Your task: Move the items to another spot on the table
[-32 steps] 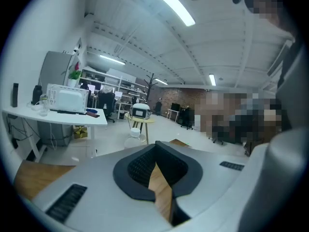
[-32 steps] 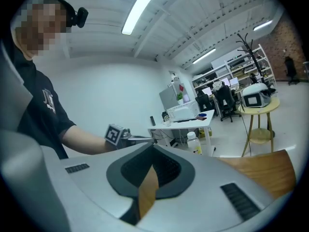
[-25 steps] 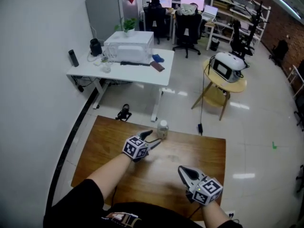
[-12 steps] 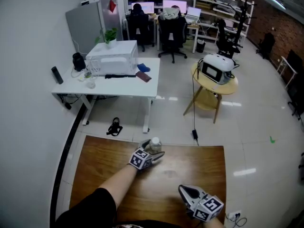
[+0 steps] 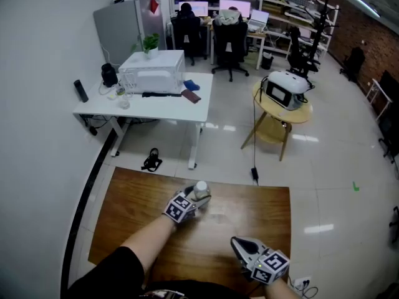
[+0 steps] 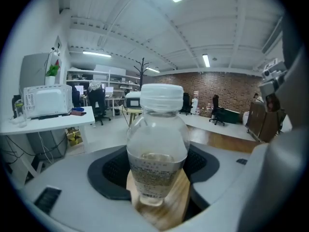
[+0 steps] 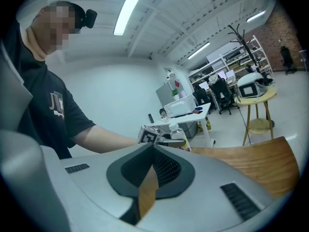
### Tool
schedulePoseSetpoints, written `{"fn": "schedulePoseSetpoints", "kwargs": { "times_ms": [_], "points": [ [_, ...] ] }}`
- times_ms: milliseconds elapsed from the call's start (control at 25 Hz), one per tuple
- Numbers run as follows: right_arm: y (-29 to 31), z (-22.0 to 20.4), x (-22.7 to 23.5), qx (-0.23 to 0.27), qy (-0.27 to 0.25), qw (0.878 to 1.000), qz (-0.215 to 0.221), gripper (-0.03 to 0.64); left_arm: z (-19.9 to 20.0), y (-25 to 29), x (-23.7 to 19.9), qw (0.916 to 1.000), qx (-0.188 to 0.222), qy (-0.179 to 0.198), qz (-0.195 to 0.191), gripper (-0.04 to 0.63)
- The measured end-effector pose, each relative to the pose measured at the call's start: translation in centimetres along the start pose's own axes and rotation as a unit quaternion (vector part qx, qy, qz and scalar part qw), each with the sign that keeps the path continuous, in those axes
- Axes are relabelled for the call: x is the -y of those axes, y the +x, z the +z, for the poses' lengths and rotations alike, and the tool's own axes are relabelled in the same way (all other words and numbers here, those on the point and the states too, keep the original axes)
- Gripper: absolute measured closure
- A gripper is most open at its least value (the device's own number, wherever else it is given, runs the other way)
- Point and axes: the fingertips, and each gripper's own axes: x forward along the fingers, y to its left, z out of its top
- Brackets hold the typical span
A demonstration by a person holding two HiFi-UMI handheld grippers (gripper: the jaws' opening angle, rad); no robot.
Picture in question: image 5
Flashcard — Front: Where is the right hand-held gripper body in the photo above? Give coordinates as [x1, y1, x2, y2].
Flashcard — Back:
[241, 245, 291, 285]

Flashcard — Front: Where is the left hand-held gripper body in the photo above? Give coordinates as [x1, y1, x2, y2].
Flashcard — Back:
[161, 188, 202, 225]

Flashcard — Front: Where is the clear bottle with white cap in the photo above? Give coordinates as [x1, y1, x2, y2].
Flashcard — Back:
[193, 181, 211, 210]

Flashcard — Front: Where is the person's left forearm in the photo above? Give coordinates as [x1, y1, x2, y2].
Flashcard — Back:
[120, 213, 178, 280]

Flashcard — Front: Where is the person's right forearm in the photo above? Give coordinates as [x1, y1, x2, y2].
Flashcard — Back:
[264, 277, 300, 299]

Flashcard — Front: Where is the white power strip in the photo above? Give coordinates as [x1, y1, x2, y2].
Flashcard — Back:
[292, 275, 312, 291]

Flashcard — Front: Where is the brown wooden table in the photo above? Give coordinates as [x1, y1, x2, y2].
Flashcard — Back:
[88, 166, 292, 297]

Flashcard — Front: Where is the white desk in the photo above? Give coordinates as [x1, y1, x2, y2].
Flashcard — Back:
[72, 72, 214, 171]

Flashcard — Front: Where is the brown wallet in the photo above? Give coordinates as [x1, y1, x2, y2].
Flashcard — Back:
[181, 88, 202, 105]

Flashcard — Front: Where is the person's black shirt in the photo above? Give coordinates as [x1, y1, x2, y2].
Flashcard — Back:
[67, 246, 259, 299]

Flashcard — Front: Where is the black flat bar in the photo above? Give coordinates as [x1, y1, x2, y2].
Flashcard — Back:
[142, 92, 183, 98]

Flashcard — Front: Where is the white microwave oven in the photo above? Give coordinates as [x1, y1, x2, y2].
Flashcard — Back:
[118, 49, 186, 95]

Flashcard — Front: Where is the round wooden side table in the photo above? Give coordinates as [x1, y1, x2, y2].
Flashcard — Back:
[240, 81, 314, 162]

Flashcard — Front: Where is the black chair base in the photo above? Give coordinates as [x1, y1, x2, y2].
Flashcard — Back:
[388, 206, 399, 245]

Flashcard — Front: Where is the black jar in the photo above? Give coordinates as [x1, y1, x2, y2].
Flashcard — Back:
[100, 62, 119, 88]

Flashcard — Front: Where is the white countertop appliance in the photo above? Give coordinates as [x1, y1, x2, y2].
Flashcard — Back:
[264, 70, 312, 111]

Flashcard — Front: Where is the potted green plant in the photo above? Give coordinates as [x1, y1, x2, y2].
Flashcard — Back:
[130, 32, 160, 60]

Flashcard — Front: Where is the black office chair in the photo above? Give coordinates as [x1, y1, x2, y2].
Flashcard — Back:
[170, 16, 208, 67]
[211, 19, 250, 82]

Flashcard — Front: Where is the black gaming chair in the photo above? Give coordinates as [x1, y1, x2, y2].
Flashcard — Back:
[286, 26, 322, 77]

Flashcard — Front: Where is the black wheeled chair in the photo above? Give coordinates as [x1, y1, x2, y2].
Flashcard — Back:
[378, 107, 399, 168]

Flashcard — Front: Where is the grey refrigerator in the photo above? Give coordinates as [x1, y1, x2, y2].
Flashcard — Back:
[93, 0, 166, 71]

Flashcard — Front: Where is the grey jacket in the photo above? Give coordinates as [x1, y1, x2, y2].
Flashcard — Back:
[214, 9, 243, 27]

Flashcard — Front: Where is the computer monitor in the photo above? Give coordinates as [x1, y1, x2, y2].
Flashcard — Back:
[219, 0, 251, 18]
[178, 1, 209, 17]

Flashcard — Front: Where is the silver laptop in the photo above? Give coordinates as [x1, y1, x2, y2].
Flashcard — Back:
[249, 9, 270, 32]

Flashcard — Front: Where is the small white table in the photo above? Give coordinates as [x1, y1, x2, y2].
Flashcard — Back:
[365, 78, 393, 121]

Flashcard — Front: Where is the white shelving rack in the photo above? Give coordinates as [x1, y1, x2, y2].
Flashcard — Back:
[173, 0, 340, 59]

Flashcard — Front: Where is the black armchair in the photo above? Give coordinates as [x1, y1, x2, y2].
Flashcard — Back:
[339, 47, 366, 83]

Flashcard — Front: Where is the black screen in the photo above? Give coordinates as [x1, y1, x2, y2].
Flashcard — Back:
[378, 70, 399, 105]

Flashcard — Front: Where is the black coat stand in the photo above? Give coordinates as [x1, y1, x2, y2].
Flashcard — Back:
[307, 0, 340, 74]

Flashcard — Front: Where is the ceiling tube light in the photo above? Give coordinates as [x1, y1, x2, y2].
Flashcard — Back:
[347, 0, 382, 19]

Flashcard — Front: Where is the black strap harness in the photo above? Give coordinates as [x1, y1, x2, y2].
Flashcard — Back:
[140, 148, 163, 173]

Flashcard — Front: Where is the black power strip cable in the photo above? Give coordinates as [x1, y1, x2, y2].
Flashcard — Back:
[288, 275, 319, 299]

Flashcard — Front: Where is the black appliance cable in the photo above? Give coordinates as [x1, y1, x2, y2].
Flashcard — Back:
[251, 87, 258, 168]

